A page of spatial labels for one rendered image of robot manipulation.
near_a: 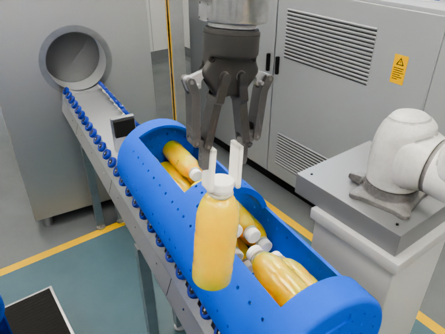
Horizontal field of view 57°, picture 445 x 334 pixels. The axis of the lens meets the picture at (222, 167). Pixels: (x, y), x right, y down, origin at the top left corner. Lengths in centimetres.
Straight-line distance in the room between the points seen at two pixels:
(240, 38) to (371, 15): 184
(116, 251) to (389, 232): 188
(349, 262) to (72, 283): 170
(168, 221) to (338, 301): 47
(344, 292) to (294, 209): 223
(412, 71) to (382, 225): 117
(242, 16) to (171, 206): 63
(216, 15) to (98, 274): 221
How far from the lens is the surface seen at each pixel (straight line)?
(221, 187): 61
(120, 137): 179
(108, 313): 238
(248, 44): 54
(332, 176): 138
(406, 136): 117
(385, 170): 122
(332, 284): 80
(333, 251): 139
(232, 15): 52
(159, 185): 111
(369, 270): 132
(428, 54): 219
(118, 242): 277
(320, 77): 260
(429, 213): 132
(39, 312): 230
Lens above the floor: 180
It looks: 32 degrees down
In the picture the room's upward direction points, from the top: straight up
